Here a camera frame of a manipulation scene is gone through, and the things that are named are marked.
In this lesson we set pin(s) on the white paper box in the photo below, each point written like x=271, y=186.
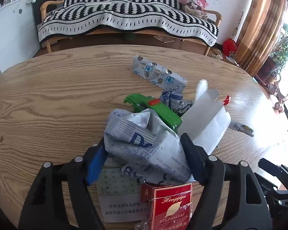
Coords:
x=207, y=120

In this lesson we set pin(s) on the pink plush doll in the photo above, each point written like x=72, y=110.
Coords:
x=195, y=7

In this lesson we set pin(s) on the black white striped blanket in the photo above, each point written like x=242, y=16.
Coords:
x=84, y=16

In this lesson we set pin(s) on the red ribbon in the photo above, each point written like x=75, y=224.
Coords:
x=227, y=100

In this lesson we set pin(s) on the green toy car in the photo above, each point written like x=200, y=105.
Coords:
x=140, y=102

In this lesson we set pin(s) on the brown curtain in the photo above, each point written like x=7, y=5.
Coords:
x=259, y=34

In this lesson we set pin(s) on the blue white blister wrapper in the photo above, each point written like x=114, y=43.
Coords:
x=158, y=75

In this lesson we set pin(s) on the red cigarette pack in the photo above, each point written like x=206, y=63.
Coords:
x=170, y=207

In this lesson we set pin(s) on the potted plant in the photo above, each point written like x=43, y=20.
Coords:
x=276, y=61

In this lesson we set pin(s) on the wooden sofa bench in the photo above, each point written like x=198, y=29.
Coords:
x=127, y=16

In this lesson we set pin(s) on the white fruit sachet wrapper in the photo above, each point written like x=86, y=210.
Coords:
x=237, y=126

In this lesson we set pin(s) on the grey white bag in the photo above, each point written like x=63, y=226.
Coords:
x=151, y=150

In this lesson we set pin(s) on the green grey cigarette pack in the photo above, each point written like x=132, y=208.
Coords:
x=119, y=194

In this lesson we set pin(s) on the white cabinet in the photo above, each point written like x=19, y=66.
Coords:
x=18, y=34

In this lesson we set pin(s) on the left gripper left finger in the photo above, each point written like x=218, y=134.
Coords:
x=44, y=206

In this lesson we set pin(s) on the red bag on floor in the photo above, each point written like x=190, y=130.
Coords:
x=229, y=47

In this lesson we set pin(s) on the pink kids tricycle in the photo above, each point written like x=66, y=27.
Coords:
x=273, y=89

